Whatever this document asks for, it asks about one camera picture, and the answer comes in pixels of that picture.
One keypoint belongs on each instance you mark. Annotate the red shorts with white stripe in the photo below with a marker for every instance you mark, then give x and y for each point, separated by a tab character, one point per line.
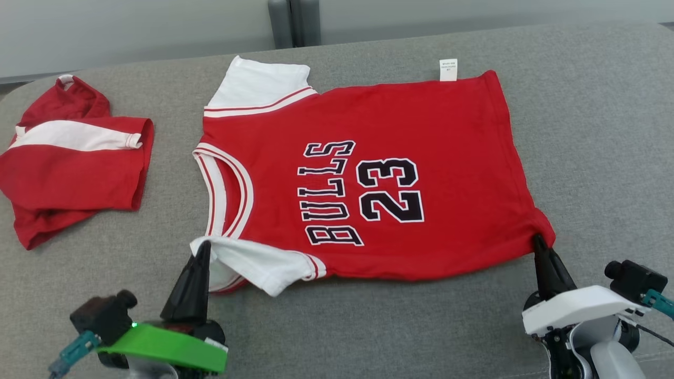
73	173

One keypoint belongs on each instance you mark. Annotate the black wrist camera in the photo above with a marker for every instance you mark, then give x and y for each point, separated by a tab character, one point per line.
634	279
102	316

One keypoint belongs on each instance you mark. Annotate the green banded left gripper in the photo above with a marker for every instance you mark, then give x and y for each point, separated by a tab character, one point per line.
168	347

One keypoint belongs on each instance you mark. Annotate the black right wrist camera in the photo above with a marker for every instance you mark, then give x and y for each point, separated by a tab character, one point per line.
634	279

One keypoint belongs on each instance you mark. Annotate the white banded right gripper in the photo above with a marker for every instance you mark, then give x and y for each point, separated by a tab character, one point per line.
584	305

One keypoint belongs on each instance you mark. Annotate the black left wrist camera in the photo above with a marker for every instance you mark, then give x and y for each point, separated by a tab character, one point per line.
102	316

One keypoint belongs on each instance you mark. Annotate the red Bulls 23 jersey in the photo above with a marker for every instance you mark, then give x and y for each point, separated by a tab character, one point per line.
421	131

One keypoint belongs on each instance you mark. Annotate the grey metal frame post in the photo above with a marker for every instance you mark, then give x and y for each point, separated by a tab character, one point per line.
294	23

